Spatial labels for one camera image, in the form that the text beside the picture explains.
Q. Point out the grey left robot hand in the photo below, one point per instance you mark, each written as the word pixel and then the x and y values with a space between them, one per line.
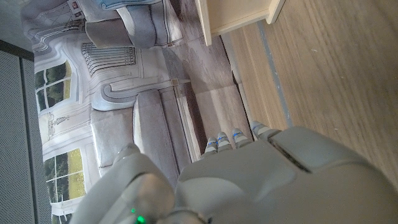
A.
pixel 264 186

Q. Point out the light wooden drawer box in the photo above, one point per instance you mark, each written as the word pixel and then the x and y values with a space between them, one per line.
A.
pixel 236 12

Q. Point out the printed living room backdrop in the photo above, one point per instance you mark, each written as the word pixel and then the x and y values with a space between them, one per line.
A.
pixel 124 77

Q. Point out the dark grey partition panel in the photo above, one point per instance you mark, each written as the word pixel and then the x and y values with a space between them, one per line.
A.
pixel 15 140

